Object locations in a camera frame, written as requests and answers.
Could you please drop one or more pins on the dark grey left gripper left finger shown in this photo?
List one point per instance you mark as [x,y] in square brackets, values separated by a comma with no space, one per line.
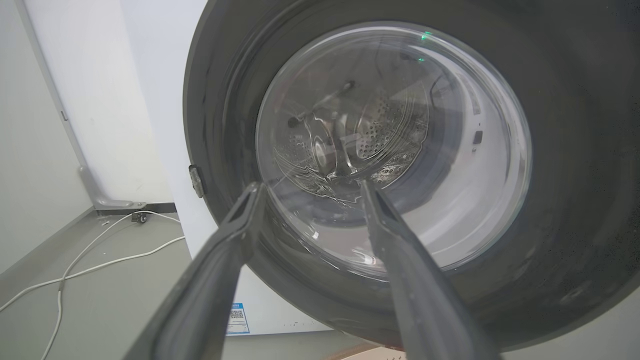
[200,295]

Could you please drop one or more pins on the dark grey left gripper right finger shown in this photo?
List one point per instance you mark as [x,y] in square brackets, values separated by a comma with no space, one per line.
[425,300]

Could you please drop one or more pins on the dark grey washing machine door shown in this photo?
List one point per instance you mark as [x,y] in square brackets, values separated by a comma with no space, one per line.
[575,200]

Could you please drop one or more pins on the white washing machine body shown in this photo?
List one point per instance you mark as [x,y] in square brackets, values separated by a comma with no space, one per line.
[165,125]

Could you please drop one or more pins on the blue QR code sticker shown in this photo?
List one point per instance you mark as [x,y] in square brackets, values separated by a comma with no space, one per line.
[237,318]

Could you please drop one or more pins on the small black caster wheel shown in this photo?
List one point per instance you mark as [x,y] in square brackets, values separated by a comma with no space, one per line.
[140,217]

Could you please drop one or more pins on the white partition panel with caster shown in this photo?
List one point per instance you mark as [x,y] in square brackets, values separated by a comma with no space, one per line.
[75,140]

